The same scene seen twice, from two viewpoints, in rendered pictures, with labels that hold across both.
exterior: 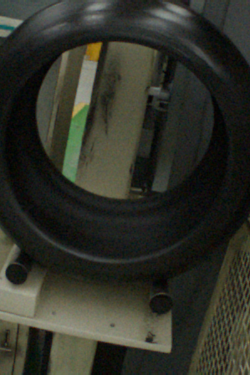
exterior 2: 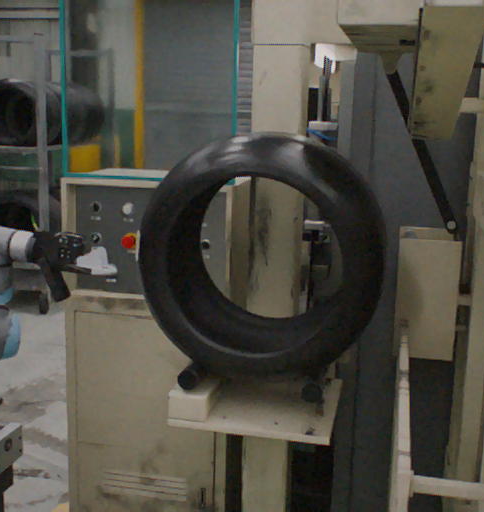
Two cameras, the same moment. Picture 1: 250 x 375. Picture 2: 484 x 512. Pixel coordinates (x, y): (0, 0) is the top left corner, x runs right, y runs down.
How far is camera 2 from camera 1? 0.65 m
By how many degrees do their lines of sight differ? 14
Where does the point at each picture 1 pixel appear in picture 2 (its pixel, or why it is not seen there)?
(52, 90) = (223, 236)
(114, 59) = (262, 196)
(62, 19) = (197, 164)
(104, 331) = (268, 428)
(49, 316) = (220, 420)
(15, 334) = (211, 492)
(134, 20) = (250, 157)
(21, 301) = (192, 406)
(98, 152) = (262, 282)
